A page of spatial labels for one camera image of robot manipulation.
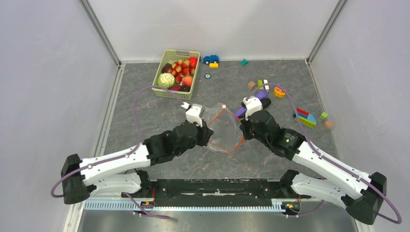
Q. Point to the clear orange zip top bag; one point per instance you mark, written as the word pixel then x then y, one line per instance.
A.
pixel 227 136

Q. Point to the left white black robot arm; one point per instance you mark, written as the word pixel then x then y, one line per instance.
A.
pixel 82 178

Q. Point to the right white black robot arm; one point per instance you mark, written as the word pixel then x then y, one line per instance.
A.
pixel 359 193

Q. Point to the dark purple toy mangosteen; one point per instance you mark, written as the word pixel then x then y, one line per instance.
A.
pixel 185 89

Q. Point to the purple toy sweet potato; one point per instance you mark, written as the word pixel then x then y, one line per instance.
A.
pixel 175 88

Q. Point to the orange toy peach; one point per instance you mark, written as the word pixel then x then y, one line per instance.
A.
pixel 187 81

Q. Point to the yellow toy brick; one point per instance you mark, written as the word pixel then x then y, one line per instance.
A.
pixel 214 65

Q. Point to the green toy cabbage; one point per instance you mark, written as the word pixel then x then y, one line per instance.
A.
pixel 166 80

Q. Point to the brown wooden cube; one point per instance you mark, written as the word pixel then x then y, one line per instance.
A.
pixel 251 85

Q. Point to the red toy apple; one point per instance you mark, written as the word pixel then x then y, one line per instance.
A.
pixel 193 61

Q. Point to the blue toy car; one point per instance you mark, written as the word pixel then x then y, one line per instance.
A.
pixel 211 59

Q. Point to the dark brown toy fruit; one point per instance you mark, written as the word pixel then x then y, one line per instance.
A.
pixel 167 68

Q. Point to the black microphone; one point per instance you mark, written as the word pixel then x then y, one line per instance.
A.
pixel 265 102

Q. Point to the purple flashlight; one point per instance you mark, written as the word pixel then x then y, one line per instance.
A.
pixel 261 95

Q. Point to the green white toy bricks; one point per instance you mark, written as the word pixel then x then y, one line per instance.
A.
pixel 260 85

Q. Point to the teal triangular block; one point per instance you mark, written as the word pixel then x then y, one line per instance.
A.
pixel 244 62

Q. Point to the orange yellow round toy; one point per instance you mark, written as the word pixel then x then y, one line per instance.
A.
pixel 278 92

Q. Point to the multicolour brick stack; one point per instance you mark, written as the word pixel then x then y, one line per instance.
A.
pixel 306 118

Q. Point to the small green cube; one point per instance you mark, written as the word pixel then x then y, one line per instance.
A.
pixel 323 115

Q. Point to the tan wooden cube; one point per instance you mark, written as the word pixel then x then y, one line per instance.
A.
pixel 328 124

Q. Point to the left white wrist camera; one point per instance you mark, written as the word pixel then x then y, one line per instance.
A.
pixel 193 113

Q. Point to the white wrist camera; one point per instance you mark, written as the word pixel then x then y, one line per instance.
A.
pixel 252 105
pixel 193 113

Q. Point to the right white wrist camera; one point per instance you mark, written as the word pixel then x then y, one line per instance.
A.
pixel 252 105

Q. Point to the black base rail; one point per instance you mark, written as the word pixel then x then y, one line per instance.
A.
pixel 214 192

